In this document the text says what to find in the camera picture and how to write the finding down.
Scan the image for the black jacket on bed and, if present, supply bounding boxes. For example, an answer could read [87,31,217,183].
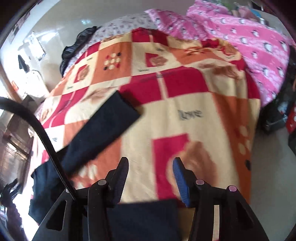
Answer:
[59,26,98,76]

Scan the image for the wooden cabinet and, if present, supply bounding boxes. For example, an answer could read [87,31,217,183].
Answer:
[1,111,34,192]

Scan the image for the white floral bedsheet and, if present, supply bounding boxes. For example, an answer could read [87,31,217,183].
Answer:
[63,12,157,76]

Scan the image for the black pants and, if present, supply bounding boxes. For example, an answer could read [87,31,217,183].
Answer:
[29,92,181,240]

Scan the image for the pink penguin quilt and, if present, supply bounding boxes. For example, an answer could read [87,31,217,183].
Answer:
[146,1,292,106]

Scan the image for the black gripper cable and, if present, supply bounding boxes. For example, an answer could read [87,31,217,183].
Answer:
[0,96,78,201]

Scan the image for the dark bedside crate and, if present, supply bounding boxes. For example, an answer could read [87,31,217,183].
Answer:
[258,68,295,133]

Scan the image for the red orange love blanket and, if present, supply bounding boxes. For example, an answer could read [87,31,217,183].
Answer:
[34,27,262,241]

